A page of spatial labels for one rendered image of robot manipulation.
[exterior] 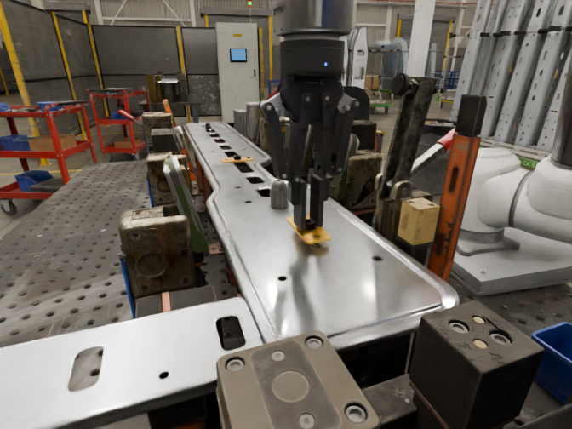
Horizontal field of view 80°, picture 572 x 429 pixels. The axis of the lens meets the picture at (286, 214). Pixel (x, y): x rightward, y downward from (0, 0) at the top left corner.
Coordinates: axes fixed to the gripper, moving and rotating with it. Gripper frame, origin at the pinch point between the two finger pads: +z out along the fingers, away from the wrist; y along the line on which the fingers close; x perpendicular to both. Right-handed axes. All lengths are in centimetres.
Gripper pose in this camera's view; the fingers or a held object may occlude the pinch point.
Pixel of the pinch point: (308, 202)
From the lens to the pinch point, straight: 47.6
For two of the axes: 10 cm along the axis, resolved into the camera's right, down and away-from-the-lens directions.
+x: 3.4, 3.7, -8.6
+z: 0.0, 9.2, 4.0
